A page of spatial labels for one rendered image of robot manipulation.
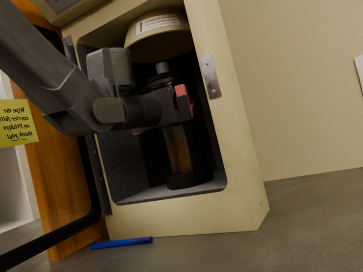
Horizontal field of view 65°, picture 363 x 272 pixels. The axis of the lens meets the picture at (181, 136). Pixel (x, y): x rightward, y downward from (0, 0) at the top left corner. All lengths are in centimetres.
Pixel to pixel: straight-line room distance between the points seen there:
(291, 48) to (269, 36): 8
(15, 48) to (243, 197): 38
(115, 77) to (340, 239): 38
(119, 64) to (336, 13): 63
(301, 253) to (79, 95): 34
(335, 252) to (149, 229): 33
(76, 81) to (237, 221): 33
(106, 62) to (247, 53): 56
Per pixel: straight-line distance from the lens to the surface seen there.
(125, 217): 62
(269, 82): 90
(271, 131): 90
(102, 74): 45
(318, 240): 44
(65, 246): 66
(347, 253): 40
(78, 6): 65
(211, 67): 49
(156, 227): 58
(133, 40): 60
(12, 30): 38
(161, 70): 63
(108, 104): 41
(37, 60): 38
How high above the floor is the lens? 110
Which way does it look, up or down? 2 degrees up
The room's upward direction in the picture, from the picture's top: 14 degrees counter-clockwise
